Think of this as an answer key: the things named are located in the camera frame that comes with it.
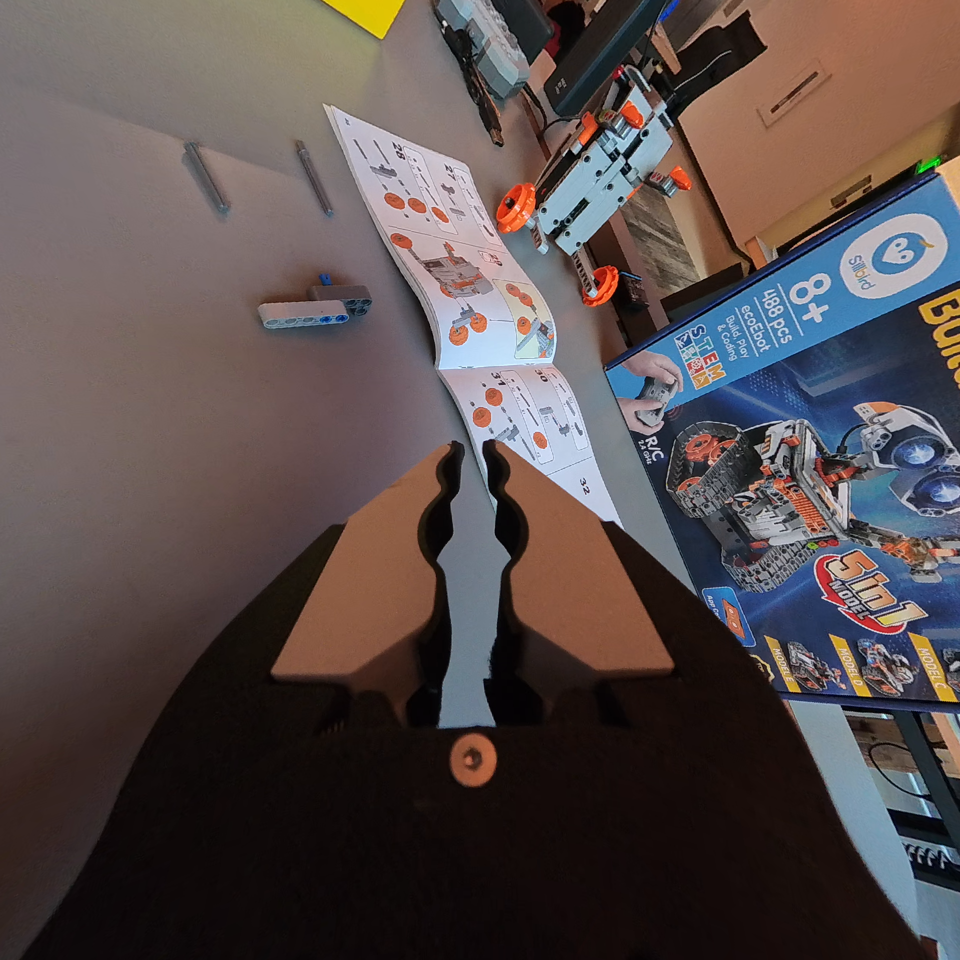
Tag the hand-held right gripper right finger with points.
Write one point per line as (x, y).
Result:
(585, 600)

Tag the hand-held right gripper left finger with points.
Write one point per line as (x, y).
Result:
(353, 600)

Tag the grey beam with blue pin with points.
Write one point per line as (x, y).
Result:
(312, 308)

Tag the thin dark axle piece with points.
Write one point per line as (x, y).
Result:
(207, 177)
(314, 177)

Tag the yellow plastic bin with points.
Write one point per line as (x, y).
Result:
(368, 15)

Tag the grey desk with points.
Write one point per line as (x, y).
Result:
(150, 450)

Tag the blue toy robot box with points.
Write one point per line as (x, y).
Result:
(810, 450)

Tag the open white instruction booklet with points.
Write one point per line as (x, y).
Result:
(450, 270)

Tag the grey orange robot model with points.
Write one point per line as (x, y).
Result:
(593, 188)

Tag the grey battery box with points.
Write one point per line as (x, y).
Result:
(483, 45)

